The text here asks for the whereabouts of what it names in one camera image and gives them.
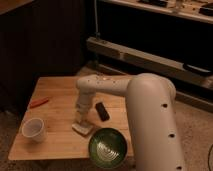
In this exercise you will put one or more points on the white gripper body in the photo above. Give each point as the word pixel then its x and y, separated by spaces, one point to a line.
pixel 83 105

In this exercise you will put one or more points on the white sponge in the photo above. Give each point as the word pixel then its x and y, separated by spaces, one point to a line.
pixel 83 128

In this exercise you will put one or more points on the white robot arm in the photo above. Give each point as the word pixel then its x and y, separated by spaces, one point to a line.
pixel 149 102

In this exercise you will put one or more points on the black rectangular block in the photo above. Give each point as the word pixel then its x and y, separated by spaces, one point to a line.
pixel 102 112

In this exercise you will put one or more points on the wooden table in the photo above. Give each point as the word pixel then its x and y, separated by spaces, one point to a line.
pixel 62 142

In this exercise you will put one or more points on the orange marker pen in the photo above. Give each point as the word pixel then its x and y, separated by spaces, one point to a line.
pixel 38 102

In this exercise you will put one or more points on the green bowl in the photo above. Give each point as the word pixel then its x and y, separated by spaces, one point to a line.
pixel 107 148

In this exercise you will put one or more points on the white plastic cup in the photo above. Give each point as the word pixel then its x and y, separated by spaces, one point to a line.
pixel 34 129

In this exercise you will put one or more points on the black object on shelf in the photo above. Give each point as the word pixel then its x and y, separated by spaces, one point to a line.
pixel 196 70

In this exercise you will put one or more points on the grey metal shelf rail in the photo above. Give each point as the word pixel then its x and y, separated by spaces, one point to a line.
pixel 154 63

